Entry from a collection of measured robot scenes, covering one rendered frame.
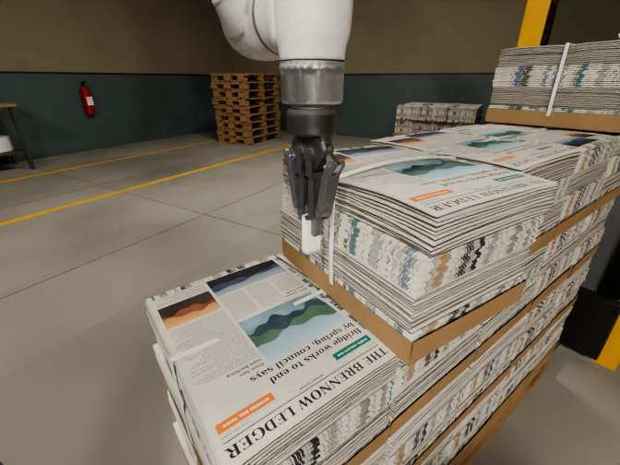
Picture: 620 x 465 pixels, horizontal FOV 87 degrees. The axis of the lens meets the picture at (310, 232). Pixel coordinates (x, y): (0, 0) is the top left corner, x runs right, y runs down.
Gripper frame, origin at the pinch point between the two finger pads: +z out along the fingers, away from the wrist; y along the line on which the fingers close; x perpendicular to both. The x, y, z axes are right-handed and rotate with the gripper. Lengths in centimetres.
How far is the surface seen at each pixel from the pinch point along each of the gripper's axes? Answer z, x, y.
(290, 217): 1.4, -3.1, 11.1
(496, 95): -19, -91, 17
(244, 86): -14, -275, 564
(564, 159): -9, -51, -18
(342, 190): -8.3, -2.5, -4.7
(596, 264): 55, -158, -15
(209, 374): 13.2, 22.1, -5.8
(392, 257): -2.3, -0.9, -16.6
